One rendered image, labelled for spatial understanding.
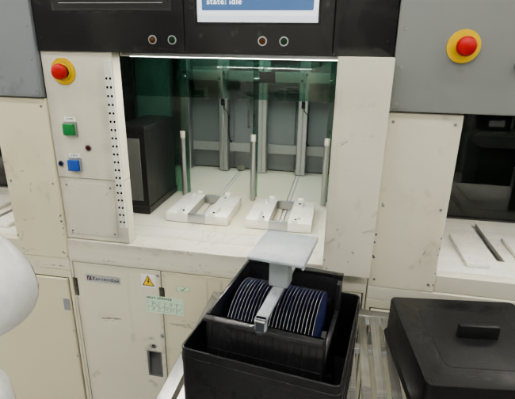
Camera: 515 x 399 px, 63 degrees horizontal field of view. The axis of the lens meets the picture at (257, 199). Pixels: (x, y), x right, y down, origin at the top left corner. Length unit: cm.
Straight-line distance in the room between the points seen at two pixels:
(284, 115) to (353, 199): 99
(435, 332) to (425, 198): 32
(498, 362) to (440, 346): 10
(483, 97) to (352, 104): 28
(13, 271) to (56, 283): 90
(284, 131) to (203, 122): 39
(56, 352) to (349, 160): 116
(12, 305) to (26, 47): 83
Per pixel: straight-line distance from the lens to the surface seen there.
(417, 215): 112
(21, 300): 60
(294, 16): 104
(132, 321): 143
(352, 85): 98
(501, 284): 125
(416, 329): 99
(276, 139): 199
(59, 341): 162
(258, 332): 71
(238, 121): 201
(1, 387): 67
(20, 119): 135
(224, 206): 146
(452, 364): 93
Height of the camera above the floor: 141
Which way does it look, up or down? 20 degrees down
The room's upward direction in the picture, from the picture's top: 1 degrees clockwise
